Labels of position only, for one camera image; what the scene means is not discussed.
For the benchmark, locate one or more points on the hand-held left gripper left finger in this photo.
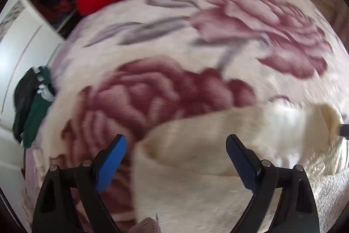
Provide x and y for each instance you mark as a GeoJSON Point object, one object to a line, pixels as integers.
{"type": "Point", "coordinates": [112, 158]}

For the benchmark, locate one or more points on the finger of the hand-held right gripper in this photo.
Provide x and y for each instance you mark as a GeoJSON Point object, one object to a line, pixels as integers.
{"type": "Point", "coordinates": [344, 130]}

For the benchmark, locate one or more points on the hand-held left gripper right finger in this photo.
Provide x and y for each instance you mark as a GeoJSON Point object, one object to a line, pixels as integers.
{"type": "Point", "coordinates": [240, 159]}

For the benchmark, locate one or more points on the cream fleece garment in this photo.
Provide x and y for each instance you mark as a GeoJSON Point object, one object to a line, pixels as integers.
{"type": "Point", "coordinates": [196, 167]}

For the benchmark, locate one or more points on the pink knit cloth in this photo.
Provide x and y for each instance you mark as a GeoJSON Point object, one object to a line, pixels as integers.
{"type": "Point", "coordinates": [146, 226]}

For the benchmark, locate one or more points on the dark green garment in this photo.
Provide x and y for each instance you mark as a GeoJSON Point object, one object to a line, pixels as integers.
{"type": "Point", "coordinates": [35, 118]}

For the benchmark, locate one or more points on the black garment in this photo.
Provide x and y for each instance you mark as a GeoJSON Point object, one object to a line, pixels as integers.
{"type": "Point", "coordinates": [23, 96]}

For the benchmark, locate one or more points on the floral plush blanket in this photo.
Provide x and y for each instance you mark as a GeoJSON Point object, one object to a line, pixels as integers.
{"type": "Point", "coordinates": [190, 44]}

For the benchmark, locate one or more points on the white wardrobe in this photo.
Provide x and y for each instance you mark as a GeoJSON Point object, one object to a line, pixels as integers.
{"type": "Point", "coordinates": [16, 44]}

